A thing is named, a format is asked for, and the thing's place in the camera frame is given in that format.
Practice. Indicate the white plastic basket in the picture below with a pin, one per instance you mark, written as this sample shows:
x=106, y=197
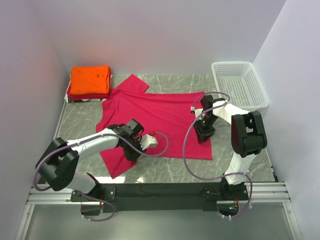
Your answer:
x=240, y=80

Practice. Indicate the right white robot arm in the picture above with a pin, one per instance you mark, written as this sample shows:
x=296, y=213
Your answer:
x=248, y=138

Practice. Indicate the folded red t shirt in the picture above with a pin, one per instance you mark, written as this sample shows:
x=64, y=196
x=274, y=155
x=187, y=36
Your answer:
x=87, y=96

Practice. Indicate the magenta t shirt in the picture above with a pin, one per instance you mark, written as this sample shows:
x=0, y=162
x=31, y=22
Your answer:
x=169, y=114

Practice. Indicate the black base beam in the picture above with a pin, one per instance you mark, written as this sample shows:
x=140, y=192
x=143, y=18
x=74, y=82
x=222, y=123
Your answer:
x=167, y=196

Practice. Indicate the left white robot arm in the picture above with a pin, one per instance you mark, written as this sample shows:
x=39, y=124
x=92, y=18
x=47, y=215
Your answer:
x=59, y=162

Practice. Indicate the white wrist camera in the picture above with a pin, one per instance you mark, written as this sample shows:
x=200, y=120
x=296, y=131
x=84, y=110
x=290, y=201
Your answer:
x=196, y=111
x=148, y=141

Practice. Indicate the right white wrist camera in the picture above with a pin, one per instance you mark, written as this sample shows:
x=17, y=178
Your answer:
x=196, y=111

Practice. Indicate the folded orange t shirt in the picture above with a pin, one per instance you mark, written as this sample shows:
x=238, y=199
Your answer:
x=86, y=80

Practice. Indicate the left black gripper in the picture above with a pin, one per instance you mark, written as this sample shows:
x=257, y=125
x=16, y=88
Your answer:
x=131, y=156

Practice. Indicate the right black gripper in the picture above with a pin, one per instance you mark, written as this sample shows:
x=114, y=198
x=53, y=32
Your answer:
x=202, y=133

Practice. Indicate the aluminium rail frame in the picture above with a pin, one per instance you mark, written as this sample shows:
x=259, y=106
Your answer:
x=262, y=192

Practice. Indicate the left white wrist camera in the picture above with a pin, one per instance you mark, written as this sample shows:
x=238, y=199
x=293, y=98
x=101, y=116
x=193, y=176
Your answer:
x=148, y=141

